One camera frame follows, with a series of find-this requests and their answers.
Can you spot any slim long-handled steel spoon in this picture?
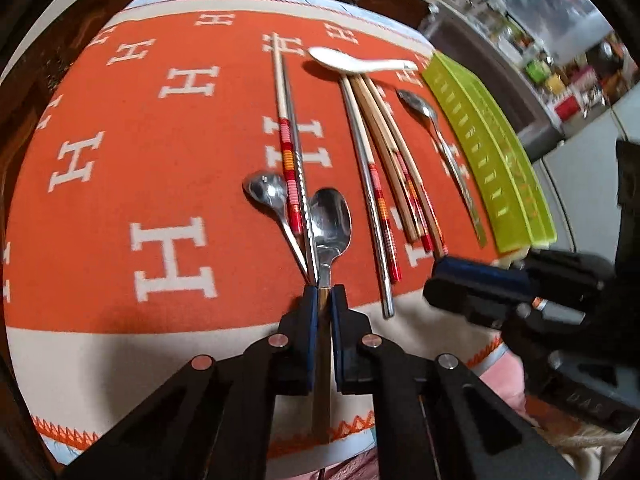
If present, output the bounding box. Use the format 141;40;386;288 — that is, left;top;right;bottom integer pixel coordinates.
396;89;488;248

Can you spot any green plastic utensil tray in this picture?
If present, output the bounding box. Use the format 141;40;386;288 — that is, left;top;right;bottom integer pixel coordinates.
421;51;558;256

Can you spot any translucent plastic sheet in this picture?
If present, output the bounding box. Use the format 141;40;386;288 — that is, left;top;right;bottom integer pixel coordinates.
440;0;613;61

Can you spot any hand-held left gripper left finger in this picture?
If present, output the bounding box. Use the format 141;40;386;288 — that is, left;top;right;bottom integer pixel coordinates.
60;284;321;480

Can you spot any red box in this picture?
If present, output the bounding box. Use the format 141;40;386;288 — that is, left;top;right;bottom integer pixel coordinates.
550;95;583;121

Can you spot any large steel spoon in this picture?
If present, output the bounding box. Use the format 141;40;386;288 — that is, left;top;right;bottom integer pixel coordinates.
307;187;353;443

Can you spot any white ceramic spoon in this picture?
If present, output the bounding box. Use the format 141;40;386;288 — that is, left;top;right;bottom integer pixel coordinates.
306;46;420;73

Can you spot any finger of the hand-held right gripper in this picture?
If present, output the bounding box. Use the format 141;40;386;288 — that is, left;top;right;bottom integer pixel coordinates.
423;255;537;332
517;249;617;311

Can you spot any small steel spoon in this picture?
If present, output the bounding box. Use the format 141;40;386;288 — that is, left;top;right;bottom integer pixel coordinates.
242;171;313;285

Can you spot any orange printed tablecloth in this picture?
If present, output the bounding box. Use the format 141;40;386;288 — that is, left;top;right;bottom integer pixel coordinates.
0;0;506;461

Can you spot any white cabinet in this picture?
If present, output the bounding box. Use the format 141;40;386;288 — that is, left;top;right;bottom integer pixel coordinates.
520;95;640;266

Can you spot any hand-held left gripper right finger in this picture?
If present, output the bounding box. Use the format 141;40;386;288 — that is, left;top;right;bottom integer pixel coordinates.
330;284;583;480

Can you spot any green labelled jar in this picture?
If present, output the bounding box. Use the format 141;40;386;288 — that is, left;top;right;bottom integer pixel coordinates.
525;59;551;83

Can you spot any steel countertop appliance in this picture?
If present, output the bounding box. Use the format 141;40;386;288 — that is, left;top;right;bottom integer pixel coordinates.
420;2;566;161

